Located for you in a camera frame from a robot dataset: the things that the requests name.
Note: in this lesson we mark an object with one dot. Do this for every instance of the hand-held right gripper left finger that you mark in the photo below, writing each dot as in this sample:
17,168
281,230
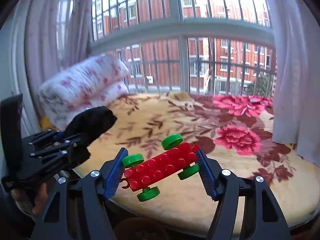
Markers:
115,177

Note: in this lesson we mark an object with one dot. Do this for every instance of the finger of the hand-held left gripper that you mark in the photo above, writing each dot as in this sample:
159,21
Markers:
45,137
50,161

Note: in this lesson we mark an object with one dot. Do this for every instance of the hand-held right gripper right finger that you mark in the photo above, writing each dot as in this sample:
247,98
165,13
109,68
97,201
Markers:
207,177

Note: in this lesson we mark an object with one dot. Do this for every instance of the red toy brick car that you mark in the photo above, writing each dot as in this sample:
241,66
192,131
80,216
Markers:
160,167

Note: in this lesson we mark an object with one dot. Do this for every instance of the black cloth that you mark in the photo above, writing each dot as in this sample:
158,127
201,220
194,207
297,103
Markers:
92,125

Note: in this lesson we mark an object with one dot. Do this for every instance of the person's left hand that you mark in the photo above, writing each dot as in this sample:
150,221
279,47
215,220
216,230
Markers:
37,197

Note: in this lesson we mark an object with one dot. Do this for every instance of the yellow floral plush blanket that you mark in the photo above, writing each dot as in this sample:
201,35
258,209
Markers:
180,120

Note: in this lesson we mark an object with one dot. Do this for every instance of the folded floral quilt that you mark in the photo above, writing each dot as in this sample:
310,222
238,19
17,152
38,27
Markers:
85,85

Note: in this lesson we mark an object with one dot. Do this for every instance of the small white paper scrap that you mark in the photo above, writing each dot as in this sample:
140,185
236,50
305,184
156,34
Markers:
255,99

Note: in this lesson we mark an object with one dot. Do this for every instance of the sheer pink curtain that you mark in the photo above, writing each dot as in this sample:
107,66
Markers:
50,42
292,80

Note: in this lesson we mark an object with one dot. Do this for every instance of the green tree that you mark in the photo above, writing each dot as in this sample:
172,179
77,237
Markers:
261,85

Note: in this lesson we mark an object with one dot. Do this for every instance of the red brick apartment building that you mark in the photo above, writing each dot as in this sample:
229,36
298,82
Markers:
162,62

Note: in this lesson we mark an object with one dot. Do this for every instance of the grey window frame with grille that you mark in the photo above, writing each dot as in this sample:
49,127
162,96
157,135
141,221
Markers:
183,32

